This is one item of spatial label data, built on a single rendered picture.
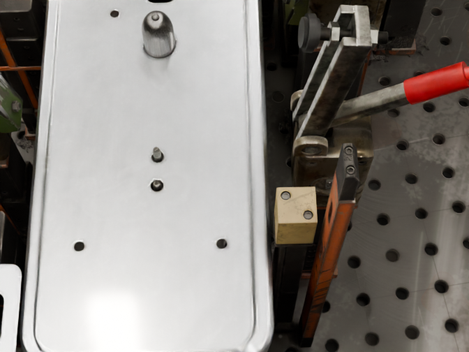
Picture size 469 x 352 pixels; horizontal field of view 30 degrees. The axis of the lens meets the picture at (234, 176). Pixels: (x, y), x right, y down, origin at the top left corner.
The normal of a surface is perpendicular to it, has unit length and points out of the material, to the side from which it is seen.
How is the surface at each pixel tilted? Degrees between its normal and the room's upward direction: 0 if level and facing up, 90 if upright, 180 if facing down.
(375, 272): 0
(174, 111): 0
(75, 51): 0
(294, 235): 90
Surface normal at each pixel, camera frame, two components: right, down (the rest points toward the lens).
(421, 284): 0.00, -0.41
